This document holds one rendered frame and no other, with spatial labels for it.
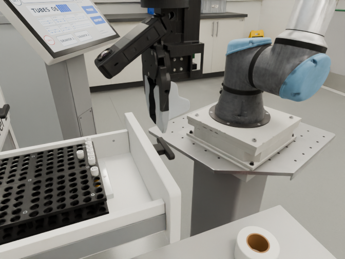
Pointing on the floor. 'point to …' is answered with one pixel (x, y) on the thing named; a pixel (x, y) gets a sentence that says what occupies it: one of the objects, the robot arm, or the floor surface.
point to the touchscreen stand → (72, 97)
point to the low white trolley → (301, 253)
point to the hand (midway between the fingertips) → (155, 122)
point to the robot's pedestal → (222, 195)
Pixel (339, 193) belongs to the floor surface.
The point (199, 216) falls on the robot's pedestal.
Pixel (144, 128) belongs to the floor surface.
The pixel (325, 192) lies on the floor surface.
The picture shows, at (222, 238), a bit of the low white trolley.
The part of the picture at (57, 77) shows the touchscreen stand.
